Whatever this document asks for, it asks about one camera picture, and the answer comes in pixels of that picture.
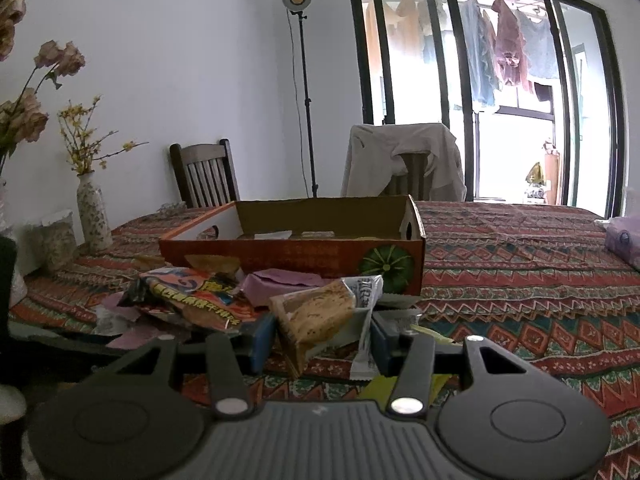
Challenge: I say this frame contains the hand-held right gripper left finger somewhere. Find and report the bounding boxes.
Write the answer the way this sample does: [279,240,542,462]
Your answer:
[102,314,277,418]

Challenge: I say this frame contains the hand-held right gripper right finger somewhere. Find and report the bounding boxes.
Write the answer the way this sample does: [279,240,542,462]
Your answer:
[372,312,538,418]

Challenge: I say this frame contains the cracker packet with clear window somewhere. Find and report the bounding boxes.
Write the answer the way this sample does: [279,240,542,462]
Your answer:
[270,275,386,381]

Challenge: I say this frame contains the pink snack packet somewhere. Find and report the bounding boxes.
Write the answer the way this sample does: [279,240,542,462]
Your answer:
[240,269,326,308]

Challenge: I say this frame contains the large orange snack bag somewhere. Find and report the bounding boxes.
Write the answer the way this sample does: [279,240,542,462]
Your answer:
[125,266,266,333]

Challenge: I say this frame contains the orange cardboard box pumpkin print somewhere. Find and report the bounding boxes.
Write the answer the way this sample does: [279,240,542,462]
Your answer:
[159,194,427,296]

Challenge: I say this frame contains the grey white packet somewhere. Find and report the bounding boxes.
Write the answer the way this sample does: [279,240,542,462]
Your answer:
[375,294,423,333]

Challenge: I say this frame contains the yellow-green snack packet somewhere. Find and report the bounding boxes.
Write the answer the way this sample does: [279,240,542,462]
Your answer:
[357,325,451,408]

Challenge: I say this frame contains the tan snack packet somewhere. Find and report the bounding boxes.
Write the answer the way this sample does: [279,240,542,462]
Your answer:
[185,254,243,276]

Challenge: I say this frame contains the pale pink packet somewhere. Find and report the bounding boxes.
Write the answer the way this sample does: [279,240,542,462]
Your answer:
[102,292,171,350]

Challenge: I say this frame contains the silver white packet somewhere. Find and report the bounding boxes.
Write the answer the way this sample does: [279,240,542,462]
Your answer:
[92,305,141,336]

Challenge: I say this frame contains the wooden chair under jacket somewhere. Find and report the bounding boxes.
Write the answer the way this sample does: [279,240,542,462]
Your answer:
[387,152,433,201]

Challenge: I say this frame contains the dark wooden slatted chair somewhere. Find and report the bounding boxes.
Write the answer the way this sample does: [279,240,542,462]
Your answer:
[169,138,242,209]

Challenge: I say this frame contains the beige jacket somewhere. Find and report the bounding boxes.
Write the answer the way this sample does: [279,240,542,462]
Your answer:
[341,122,468,203]

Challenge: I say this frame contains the floral ceramic vase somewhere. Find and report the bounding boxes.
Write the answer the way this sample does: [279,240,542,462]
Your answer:
[76,170,113,253]

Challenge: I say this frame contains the clear jar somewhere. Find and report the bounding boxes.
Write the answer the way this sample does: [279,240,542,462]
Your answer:
[32,212,78,273]

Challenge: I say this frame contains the orange cylinder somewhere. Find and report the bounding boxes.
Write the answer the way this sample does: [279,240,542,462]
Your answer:
[544,142,561,206]

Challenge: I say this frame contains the black light stand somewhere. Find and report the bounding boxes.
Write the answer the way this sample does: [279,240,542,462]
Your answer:
[282,0,321,198]

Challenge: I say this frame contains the purple tissue pack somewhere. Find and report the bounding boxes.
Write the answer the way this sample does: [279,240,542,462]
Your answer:
[602,212,640,266]

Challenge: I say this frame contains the yellow flower branches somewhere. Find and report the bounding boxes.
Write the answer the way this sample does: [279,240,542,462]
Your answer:
[57,95,150,176]

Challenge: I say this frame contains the dark hanging cloth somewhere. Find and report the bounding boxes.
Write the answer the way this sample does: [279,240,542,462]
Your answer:
[532,81,555,116]

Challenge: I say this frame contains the blue denim hanging garment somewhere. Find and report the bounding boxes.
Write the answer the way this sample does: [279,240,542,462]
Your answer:
[457,0,501,108]

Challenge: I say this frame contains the maroon hanging shirt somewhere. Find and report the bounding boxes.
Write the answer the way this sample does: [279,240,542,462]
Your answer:
[491,0,533,93]

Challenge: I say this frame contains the beige hanging garment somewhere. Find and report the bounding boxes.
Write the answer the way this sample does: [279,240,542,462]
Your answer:
[367,0,426,51]

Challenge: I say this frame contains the light blue hanging garment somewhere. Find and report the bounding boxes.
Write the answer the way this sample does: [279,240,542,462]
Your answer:
[517,7,560,81]

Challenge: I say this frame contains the grey hanging garment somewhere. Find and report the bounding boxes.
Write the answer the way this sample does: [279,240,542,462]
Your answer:
[422,0,453,51]

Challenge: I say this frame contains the dried pink roses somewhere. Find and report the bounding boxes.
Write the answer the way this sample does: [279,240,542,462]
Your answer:
[0,0,87,161]

